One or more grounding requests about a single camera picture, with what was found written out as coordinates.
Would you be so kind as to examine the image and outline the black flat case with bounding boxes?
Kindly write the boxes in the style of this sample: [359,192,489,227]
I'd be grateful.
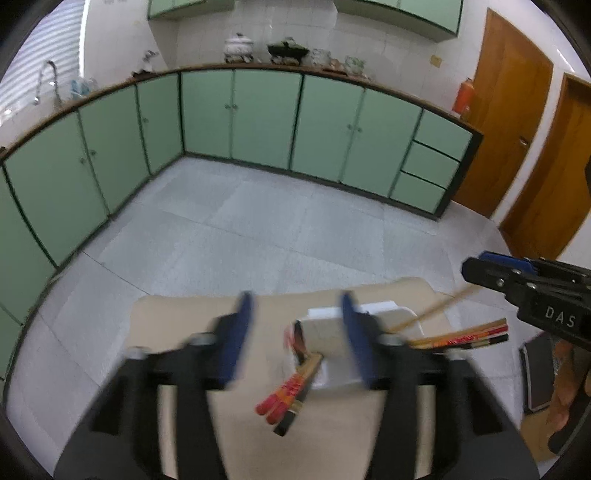
[519,335,557,414]

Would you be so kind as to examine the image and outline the green base cabinets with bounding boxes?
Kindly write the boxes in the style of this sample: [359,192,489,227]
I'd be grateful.
[0,64,483,384]

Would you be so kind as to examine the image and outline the person's right hand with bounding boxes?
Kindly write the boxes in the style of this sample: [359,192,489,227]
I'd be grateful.
[549,340,583,426]

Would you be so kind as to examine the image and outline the green wall cabinet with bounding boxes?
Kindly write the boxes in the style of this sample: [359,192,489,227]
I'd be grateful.
[335,0,463,42]
[148,0,234,20]

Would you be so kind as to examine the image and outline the white plastic container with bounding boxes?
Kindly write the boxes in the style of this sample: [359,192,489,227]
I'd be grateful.
[358,301,426,340]
[292,307,365,389]

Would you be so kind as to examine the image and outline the orange thermos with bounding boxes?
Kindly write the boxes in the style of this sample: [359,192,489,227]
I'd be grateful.
[451,76,476,116]

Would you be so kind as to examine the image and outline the white lidded pot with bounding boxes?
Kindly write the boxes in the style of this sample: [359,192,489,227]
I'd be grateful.
[224,32,256,64]

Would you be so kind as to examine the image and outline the wooden door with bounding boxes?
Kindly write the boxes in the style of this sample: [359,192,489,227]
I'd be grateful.
[452,7,555,220]
[499,73,591,261]

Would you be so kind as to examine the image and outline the red orange striped wooden chopstick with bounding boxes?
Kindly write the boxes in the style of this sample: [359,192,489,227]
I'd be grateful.
[416,324,509,348]
[409,318,509,347]

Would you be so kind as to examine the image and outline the plain bamboo chopstick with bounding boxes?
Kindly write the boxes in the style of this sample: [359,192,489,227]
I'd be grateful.
[291,353,324,384]
[388,286,481,333]

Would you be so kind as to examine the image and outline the red floral wooden chopstick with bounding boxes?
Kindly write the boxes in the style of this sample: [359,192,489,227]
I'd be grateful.
[265,374,315,425]
[256,369,310,414]

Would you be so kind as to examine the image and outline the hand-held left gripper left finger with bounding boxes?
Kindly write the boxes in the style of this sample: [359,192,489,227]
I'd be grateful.
[54,291,254,480]

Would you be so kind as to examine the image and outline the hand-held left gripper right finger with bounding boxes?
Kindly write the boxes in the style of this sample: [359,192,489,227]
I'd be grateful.
[341,291,541,480]

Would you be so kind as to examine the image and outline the metal faucet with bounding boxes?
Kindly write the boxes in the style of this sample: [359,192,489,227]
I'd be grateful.
[34,60,61,110]

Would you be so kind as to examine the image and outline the window blinds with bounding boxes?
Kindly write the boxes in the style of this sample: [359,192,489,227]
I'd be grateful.
[0,0,89,116]

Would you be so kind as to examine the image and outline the black wok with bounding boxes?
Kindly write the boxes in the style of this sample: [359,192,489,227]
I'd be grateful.
[267,38,310,66]

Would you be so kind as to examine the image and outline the cups by the sink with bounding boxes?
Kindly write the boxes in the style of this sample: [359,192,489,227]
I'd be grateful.
[69,78,100,100]

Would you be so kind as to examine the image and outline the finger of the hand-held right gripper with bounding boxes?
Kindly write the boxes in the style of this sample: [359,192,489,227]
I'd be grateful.
[479,251,555,274]
[462,257,537,304]

